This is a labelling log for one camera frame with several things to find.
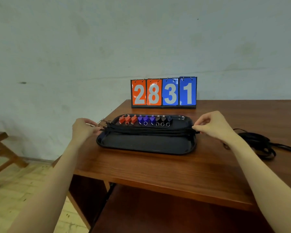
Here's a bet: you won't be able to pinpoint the black plastic tray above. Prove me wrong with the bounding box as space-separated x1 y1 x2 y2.
96 114 197 156

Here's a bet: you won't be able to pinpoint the person's left forearm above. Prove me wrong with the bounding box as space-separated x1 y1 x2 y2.
7 140 84 233

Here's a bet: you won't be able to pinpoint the person's right hand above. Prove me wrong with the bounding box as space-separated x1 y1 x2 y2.
191 111 241 147

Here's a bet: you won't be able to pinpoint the tangle of black lanyards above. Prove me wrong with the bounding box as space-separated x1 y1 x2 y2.
223 128 291 161

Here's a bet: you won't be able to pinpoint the person's left hand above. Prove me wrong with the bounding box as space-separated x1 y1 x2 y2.
70 118 102 150

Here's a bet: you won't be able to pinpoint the orange and blue flip scoreboard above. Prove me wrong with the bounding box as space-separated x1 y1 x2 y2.
130 76 198 109

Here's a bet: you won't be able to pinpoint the straightened black lanyards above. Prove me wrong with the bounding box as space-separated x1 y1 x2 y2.
86 118 200 137

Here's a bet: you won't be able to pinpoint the wooden desk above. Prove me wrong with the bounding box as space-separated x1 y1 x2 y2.
90 183 275 233

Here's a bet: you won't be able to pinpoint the brown wooden chair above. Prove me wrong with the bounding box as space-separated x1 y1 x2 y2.
0 131 29 193

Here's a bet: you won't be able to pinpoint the person's right forearm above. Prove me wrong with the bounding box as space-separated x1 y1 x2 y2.
225 137 291 233

